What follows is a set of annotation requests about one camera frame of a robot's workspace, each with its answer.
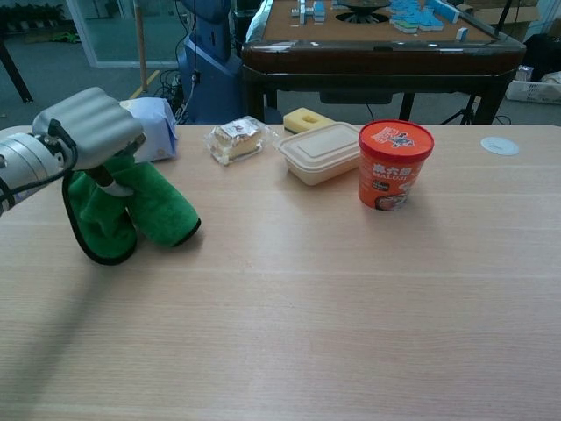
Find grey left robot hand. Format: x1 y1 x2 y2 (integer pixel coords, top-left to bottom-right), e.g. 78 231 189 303
31 86 146 197

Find green microfibre cloth black trim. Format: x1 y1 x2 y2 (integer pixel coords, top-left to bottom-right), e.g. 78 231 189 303
60 157 202 267

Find blue white tissue pack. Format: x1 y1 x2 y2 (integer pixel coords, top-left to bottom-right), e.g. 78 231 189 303
118 96 180 162

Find wooden pole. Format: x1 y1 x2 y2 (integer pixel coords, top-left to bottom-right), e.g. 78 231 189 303
134 0 148 92

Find black table leg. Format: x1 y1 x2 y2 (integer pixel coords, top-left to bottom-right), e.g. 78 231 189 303
0 41 35 105

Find blue machine base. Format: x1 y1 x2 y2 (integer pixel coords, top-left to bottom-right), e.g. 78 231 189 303
177 0 246 125

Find plastic wrapped cake slice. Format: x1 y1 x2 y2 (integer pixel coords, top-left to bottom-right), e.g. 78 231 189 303
202 115 275 168

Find yellow sponge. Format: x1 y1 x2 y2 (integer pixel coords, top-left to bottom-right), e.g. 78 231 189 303
282 107 335 134

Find beige lidded food container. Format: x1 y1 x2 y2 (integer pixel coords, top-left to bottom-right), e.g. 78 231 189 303
277 121 363 188

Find dark wooden mahjong table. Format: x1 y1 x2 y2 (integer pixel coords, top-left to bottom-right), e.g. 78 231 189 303
239 0 527 126

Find orange instant noodle cup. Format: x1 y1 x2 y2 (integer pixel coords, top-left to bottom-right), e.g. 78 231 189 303
358 119 436 213

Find black tripod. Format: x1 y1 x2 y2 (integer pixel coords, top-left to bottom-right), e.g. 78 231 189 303
439 94 479 126

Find grey round table grommet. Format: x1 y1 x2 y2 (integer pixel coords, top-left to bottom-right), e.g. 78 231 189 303
479 136 521 156

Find white plastic crate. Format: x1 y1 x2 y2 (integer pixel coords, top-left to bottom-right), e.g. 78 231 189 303
505 80 561 105

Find cardboard box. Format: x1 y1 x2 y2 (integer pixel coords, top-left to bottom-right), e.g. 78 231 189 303
464 0 540 25

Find black bag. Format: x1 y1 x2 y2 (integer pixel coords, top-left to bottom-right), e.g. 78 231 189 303
521 33 561 83

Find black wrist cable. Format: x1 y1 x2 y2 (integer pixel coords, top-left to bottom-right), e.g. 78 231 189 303
0 118 79 203

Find floor cable bundle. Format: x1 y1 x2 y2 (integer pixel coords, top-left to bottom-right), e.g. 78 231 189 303
153 69 190 124

